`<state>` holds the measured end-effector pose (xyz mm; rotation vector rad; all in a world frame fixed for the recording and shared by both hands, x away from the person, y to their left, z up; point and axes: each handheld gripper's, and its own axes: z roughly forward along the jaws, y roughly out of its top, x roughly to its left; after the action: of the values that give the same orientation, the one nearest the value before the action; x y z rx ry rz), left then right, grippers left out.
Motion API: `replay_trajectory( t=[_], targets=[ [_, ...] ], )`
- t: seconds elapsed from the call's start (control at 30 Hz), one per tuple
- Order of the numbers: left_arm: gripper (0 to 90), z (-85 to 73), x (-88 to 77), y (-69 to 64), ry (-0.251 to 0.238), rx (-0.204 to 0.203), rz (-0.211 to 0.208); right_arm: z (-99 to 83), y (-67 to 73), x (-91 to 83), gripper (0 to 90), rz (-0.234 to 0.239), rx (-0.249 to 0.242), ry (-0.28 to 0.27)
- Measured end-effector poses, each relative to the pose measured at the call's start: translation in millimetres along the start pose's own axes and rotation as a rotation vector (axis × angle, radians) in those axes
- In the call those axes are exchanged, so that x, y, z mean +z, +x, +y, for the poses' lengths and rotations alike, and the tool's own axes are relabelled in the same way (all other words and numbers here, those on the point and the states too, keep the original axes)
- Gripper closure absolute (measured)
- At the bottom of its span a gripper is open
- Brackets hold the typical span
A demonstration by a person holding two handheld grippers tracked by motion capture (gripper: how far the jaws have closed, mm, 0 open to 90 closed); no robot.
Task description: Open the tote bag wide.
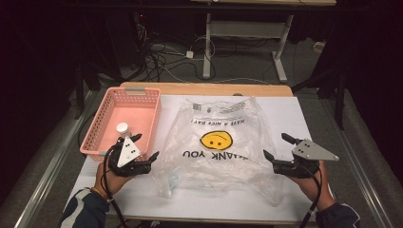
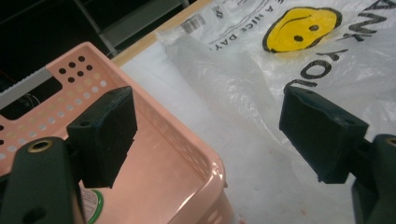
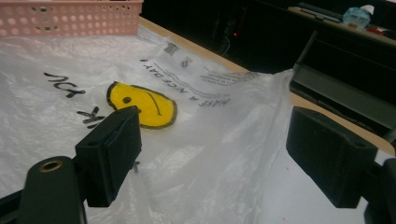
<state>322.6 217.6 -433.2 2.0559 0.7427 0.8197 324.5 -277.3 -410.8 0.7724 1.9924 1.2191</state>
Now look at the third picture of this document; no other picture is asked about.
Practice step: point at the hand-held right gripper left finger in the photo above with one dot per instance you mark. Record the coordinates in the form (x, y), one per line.
(109, 155)

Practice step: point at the pink perforated plastic basket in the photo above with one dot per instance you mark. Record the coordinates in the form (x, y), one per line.
(77, 18)

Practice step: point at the flat black device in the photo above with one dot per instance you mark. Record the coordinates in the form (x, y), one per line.
(317, 13)

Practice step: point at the blue tissue pack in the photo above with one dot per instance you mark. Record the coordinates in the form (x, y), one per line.
(356, 17)

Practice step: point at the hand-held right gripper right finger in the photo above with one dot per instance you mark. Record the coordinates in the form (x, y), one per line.
(330, 155)

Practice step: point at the clear smiley-face plastic bag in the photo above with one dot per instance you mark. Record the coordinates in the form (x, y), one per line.
(218, 155)

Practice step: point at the small red object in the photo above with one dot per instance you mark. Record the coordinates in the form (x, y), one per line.
(376, 29)

